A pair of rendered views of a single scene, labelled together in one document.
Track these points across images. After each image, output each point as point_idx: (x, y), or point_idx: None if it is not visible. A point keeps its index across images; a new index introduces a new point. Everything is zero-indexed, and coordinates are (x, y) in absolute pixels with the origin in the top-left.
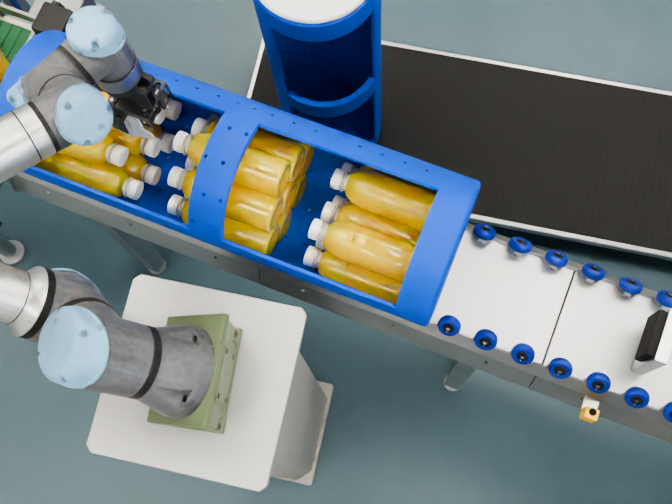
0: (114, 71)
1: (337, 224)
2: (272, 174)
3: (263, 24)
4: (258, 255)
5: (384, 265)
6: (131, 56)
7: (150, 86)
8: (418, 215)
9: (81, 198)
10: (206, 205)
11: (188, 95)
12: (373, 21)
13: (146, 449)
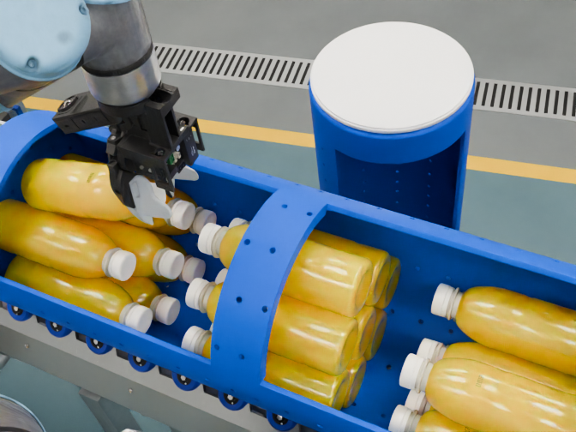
0: (115, 47)
1: (449, 360)
2: (347, 273)
3: (325, 151)
4: (319, 408)
5: (536, 427)
6: (146, 34)
7: (171, 103)
8: None
9: (68, 350)
10: (242, 318)
11: (227, 171)
12: (462, 152)
13: None
